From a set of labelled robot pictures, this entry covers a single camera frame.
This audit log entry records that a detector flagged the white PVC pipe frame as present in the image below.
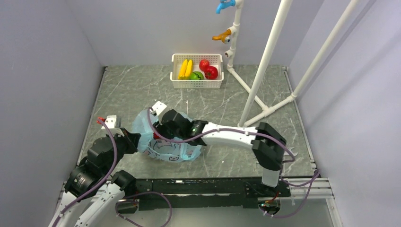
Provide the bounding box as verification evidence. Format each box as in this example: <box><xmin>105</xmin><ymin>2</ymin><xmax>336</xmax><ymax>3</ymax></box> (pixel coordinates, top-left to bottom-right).
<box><xmin>227</xmin><ymin>0</ymin><xmax>359</xmax><ymax>127</ymax></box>

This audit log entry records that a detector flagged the blue faucet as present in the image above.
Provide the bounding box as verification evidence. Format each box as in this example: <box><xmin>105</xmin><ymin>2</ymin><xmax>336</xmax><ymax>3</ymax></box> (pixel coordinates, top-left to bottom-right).
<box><xmin>216</xmin><ymin>0</ymin><xmax>236</xmax><ymax>14</ymax></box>

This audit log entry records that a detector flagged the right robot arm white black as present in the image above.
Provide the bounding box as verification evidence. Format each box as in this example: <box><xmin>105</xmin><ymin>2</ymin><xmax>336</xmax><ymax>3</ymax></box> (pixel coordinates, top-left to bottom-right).
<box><xmin>149</xmin><ymin>108</ymin><xmax>287</xmax><ymax>196</ymax></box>

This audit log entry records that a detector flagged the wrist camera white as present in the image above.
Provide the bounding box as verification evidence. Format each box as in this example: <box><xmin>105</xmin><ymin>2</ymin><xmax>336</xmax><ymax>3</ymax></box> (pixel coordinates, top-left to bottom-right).
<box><xmin>150</xmin><ymin>101</ymin><xmax>168</xmax><ymax>120</ymax></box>
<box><xmin>96</xmin><ymin>115</ymin><xmax>123</xmax><ymax>136</ymax></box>

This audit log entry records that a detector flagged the white plastic basket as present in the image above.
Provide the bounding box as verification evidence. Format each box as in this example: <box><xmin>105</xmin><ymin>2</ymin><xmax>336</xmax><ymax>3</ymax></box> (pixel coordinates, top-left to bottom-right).
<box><xmin>170</xmin><ymin>53</ymin><xmax>224</xmax><ymax>89</ymax></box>

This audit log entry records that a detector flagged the light blue plastic bag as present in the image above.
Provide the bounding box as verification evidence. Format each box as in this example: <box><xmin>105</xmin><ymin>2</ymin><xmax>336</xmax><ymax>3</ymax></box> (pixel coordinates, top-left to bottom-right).
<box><xmin>132</xmin><ymin>110</ymin><xmax>202</xmax><ymax>162</ymax></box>

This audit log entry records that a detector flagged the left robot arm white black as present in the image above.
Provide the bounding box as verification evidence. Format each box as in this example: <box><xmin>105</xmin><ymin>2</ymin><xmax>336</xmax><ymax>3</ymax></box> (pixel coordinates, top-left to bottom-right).
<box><xmin>49</xmin><ymin>128</ymin><xmax>140</xmax><ymax>227</ymax></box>

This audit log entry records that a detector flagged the aluminium rail frame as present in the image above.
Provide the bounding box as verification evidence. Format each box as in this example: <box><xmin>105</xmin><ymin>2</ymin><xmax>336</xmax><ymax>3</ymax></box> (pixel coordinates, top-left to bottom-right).
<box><xmin>50</xmin><ymin>177</ymin><xmax>342</xmax><ymax>227</ymax></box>

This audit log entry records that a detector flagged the red fake tomato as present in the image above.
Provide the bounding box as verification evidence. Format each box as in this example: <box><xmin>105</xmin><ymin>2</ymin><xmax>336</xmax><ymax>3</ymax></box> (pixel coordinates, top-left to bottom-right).
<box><xmin>204</xmin><ymin>66</ymin><xmax>218</xmax><ymax>80</ymax></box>

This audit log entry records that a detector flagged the orange faucet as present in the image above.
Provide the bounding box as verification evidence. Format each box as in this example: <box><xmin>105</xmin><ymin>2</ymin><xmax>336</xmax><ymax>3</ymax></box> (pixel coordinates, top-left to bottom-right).
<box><xmin>212</xmin><ymin>29</ymin><xmax>232</xmax><ymax>44</ymax></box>

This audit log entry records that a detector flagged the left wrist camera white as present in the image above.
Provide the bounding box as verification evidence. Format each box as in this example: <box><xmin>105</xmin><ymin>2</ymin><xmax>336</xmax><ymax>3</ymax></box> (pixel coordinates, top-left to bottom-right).
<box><xmin>96</xmin><ymin>115</ymin><xmax>123</xmax><ymax>136</ymax></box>

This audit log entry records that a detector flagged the silver wrench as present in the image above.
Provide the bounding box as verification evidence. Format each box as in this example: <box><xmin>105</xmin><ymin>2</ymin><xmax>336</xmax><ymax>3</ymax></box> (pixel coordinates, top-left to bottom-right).
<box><xmin>283</xmin><ymin>147</ymin><xmax>298</xmax><ymax>163</ymax></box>

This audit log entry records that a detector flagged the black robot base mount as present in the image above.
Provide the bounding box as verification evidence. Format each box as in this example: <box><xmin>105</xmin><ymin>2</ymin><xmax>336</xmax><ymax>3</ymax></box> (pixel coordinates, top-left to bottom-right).
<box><xmin>117</xmin><ymin>177</ymin><xmax>291</xmax><ymax>214</ymax></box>

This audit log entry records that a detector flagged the red fake apple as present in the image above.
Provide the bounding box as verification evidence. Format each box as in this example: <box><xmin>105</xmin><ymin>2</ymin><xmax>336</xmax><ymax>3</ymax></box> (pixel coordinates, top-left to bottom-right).
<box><xmin>199</xmin><ymin>59</ymin><xmax>209</xmax><ymax>71</ymax></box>

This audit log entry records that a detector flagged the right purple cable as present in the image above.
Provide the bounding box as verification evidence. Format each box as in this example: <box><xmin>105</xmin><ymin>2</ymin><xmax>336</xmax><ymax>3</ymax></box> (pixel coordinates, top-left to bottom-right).
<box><xmin>146</xmin><ymin>107</ymin><xmax>320</xmax><ymax>189</ymax></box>

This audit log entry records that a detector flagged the green fake watermelon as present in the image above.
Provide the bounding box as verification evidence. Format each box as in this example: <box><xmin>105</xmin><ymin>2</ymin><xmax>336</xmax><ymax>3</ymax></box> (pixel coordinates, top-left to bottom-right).
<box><xmin>190</xmin><ymin>71</ymin><xmax>204</xmax><ymax>80</ymax></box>

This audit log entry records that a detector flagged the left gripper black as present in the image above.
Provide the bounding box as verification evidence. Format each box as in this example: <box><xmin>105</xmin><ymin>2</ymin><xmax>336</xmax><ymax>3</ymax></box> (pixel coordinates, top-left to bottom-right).
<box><xmin>104</xmin><ymin>127</ymin><xmax>141</xmax><ymax>175</ymax></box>

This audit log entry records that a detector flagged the yellow fake banana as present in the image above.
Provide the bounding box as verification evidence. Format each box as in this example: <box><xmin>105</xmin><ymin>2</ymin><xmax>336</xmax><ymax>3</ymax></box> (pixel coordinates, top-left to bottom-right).
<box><xmin>177</xmin><ymin>59</ymin><xmax>193</xmax><ymax>80</ymax></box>

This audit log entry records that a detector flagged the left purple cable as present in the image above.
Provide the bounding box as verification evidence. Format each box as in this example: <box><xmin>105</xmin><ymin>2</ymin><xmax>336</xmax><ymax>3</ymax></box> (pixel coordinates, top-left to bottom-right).
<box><xmin>52</xmin><ymin>119</ymin><xmax>118</xmax><ymax>227</ymax></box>

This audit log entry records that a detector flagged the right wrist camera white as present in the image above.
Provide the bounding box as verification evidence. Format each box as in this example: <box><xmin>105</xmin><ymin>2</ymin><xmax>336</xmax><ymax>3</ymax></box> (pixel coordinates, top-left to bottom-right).
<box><xmin>150</xmin><ymin>101</ymin><xmax>168</xmax><ymax>120</ymax></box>

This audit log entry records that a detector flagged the purple cable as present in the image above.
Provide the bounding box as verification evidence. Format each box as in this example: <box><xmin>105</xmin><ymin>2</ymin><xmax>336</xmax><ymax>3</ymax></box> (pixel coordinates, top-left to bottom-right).
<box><xmin>52</xmin><ymin>119</ymin><xmax>118</xmax><ymax>227</ymax></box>
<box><xmin>146</xmin><ymin>107</ymin><xmax>320</xmax><ymax>189</ymax></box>

